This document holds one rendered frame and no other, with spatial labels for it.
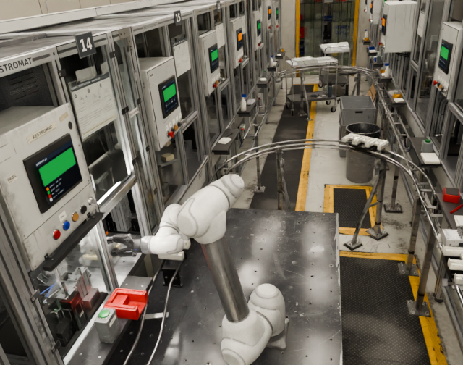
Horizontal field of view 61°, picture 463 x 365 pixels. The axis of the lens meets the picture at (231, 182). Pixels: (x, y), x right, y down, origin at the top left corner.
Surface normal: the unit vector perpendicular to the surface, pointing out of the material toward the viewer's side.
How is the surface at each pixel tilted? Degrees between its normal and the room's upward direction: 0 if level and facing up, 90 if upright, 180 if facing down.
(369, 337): 0
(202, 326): 0
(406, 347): 0
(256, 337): 72
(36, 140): 90
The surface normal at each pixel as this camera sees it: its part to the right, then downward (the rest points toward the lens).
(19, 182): 0.97, 0.04
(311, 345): -0.07, -0.89
